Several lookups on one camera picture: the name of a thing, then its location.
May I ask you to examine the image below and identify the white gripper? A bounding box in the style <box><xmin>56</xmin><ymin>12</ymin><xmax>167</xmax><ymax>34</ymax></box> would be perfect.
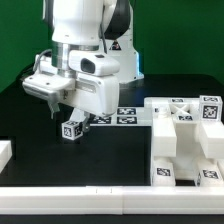
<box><xmin>22</xmin><ymin>50</ymin><xmax>120</xmax><ymax>132</ymax></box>

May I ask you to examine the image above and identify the small white cube with hole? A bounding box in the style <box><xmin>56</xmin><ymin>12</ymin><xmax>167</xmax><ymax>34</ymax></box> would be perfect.
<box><xmin>62</xmin><ymin>120</ymin><xmax>83</xmax><ymax>140</ymax></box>

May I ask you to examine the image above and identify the white chair seat block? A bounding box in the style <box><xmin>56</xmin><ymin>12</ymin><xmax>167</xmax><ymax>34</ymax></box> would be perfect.
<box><xmin>150</xmin><ymin>117</ymin><xmax>224</xmax><ymax>186</ymax></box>

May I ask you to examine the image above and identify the small white tagged cube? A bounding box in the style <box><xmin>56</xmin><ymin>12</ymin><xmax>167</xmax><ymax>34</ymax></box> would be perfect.
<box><xmin>199</xmin><ymin>95</ymin><xmax>223</xmax><ymax>121</ymax></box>

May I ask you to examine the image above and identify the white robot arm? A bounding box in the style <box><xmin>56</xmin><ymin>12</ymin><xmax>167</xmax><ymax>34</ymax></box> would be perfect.
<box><xmin>22</xmin><ymin>0</ymin><xmax>144</xmax><ymax>131</ymax></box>

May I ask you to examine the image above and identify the white flat chair panel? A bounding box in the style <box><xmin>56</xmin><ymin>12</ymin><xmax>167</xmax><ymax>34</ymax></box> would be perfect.
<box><xmin>68</xmin><ymin>106</ymin><xmax>154</xmax><ymax>128</ymax></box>

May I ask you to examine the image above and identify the white left border block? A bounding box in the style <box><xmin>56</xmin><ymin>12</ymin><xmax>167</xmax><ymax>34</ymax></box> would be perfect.
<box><xmin>0</xmin><ymin>140</ymin><xmax>12</xmax><ymax>173</ymax></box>

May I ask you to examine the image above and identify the white front border rail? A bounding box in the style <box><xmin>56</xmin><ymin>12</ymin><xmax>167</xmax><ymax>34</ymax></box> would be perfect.
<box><xmin>0</xmin><ymin>186</ymin><xmax>224</xmax><ymax>215</ymax></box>

